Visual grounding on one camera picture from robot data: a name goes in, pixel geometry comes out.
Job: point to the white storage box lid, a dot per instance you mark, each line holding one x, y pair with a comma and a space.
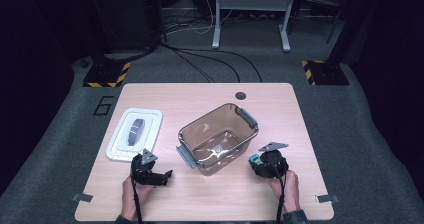
133, 135

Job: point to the black stand pole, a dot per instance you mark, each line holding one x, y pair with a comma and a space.
343, 34

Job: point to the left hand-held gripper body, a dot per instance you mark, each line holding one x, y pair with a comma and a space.
141, 170

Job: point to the blue toy car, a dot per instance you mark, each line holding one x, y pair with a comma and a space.
255, 159

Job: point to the clear brown storage box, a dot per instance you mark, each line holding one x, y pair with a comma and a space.
216, 140

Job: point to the white metal stand frame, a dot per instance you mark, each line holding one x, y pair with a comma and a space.
253, 2

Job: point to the black base with hazard tape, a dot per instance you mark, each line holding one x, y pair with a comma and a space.
105, 74
326, 73

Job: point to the person's right hand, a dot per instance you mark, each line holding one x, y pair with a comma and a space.
291, 192

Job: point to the grey tape strip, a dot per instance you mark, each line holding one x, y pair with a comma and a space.
327, 199
82, 197

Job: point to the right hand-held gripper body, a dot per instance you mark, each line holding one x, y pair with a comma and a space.
275, 165

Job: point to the person's left hand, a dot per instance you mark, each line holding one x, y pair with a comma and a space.
128, 197

